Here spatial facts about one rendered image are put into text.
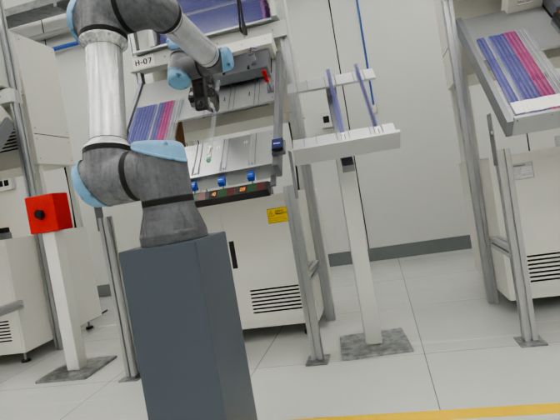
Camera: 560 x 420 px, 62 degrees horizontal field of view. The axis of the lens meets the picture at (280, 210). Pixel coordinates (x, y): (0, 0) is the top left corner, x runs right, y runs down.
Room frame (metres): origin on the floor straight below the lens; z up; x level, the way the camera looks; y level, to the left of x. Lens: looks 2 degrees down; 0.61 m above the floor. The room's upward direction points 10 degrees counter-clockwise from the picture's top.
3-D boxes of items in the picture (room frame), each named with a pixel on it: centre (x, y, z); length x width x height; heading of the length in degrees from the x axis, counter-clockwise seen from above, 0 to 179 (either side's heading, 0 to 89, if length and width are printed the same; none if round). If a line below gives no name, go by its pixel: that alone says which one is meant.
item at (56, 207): (2.03, 0.99, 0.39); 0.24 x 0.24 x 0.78; 78
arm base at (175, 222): (1.05, 0.25, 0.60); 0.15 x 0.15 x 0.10
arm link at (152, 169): (1.06, 0.25, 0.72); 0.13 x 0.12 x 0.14; 75
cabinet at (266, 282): (2.33, 0.19, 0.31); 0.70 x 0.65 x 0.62; 78
